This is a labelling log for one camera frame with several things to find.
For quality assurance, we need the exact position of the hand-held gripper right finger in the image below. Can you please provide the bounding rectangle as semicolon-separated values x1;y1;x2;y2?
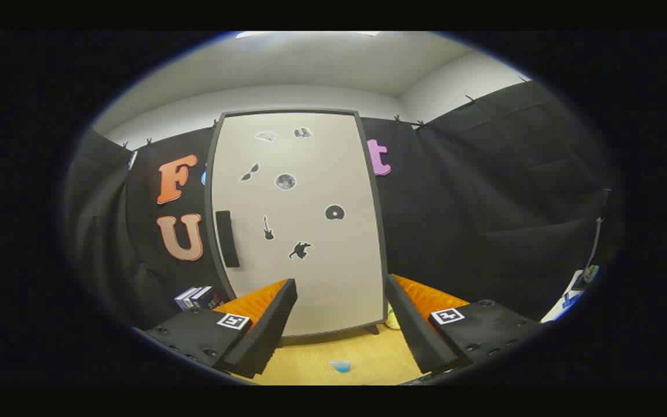
385;273;543;375

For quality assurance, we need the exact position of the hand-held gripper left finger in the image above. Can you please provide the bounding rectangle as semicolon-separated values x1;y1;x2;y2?
144;279;298;379

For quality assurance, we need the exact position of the dark navy book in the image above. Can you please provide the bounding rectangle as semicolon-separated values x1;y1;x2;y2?
192;286;224;309

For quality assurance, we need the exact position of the grey cabinet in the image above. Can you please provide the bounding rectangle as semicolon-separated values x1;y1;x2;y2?
203;108;389;338

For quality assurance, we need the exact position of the light blue book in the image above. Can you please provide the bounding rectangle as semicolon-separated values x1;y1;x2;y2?
174;287;201;310

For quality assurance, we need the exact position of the black backdrop cloth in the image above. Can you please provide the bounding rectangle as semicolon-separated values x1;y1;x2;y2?
64;81;624;331

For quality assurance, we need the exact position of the white side table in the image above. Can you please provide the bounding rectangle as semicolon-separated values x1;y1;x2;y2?
542;269;600;323

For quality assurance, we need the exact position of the black door handle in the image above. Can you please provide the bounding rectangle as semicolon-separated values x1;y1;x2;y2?
216;211;240;268

